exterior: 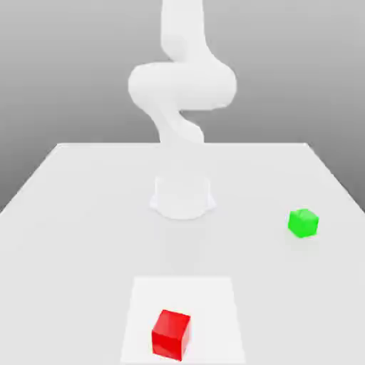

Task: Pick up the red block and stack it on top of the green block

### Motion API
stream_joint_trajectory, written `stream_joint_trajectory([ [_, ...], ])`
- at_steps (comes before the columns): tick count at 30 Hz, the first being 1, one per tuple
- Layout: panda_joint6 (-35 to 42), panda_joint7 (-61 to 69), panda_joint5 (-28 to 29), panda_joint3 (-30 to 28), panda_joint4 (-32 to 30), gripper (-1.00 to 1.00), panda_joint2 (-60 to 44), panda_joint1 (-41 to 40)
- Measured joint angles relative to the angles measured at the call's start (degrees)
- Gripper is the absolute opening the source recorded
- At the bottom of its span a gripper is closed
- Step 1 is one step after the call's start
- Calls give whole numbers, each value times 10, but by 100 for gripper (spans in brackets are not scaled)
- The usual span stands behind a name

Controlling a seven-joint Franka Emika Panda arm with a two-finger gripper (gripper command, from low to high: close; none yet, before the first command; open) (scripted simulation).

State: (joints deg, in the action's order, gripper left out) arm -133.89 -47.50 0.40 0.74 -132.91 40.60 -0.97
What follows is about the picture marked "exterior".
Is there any small green cube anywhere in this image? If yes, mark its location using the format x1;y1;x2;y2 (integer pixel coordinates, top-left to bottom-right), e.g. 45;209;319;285
287;207;320;239

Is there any small red cube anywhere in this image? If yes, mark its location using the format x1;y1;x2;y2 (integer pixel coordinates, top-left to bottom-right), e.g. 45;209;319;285
150;309;192;362

